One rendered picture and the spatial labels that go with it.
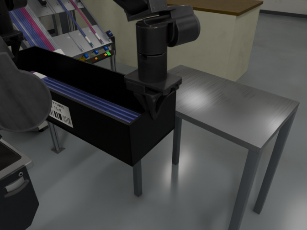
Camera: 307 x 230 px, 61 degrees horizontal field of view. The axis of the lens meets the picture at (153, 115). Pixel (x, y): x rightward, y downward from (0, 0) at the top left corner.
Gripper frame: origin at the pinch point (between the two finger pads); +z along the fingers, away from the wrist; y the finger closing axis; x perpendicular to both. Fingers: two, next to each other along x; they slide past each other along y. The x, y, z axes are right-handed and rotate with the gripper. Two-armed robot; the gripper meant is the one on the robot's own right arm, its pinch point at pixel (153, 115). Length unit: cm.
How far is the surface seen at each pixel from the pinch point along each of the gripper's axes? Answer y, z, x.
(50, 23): 432, 92, -260
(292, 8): 91, 103, -689
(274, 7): 133, 104, -688
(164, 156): 58, 111, -92
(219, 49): 74, 64, -222
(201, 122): 9, 31, -45
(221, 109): 6, 31, -59
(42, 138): 157, 110, -48
